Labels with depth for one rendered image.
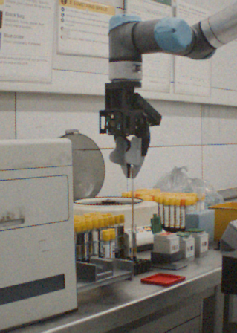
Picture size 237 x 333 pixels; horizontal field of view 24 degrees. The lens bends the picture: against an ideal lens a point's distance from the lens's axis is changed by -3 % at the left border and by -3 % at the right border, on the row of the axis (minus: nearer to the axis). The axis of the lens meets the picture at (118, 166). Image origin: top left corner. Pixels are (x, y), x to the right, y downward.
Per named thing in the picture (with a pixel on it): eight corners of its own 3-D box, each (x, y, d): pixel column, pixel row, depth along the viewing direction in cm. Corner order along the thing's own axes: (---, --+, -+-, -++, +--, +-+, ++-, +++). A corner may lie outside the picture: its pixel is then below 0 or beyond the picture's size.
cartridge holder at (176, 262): (176, 270, 126) (176, 255, 126) (143, 265, 132) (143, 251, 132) (188, 265, 130) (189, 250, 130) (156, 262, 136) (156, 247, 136)
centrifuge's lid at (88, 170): (46, 128, 165) (31, 133, 171) (54, 215, 164) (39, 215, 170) (103, 128, 179) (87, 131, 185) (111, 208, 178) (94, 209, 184)
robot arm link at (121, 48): (130, 10, 119) (100, 15, 124) (131, 59, 119) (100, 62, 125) (151, 16, 125) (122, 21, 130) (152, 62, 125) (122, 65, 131)
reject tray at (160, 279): (166, 287, 112) (167, 283, 112) (140, 282, 116) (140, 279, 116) (185, 279, 117) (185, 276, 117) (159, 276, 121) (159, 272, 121)
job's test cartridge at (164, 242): (169, 262, 128) (170, 235, 128) (152, 260, 131) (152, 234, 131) (179, 259, 131) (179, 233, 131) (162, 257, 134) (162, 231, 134)
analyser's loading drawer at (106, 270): (59, 303, 94) (57, 274, 94) (33, 296, 99) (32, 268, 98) (134, 280, 110) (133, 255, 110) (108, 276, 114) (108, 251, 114)
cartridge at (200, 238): (199, 258, 138) (200, 231, 138) (183, 256, 141) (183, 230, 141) (207, 255, 141) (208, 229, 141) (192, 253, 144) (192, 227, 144)
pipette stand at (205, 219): (203, 252, 145) (204, 214, 144) (180, 250, 149) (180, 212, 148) (218, 245, 153) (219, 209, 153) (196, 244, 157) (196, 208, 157)
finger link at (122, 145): (104, 178, 126) (105, 136, 126) (121, 177, 131) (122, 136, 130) (115, 180, 124) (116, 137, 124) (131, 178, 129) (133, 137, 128)
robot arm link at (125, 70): (122, 66, 130) (151, 63, 125) (122, 85, 131) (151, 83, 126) (101, 63, 125) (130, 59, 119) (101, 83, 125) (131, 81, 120)
